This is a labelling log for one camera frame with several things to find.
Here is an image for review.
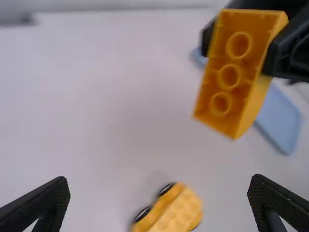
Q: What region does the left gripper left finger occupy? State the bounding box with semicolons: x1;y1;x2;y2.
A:
0;175;71;232

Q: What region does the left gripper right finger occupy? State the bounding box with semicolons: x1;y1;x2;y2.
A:
247;173;309;232

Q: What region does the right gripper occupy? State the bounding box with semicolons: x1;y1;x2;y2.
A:
199;0;309;85

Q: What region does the yellow toy brick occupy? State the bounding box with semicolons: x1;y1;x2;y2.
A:
192;8;290;141

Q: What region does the blue mat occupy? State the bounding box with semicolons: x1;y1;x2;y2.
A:
190;47;305;156

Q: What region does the yellow toy car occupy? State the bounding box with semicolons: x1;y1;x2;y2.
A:
130;181;203;232

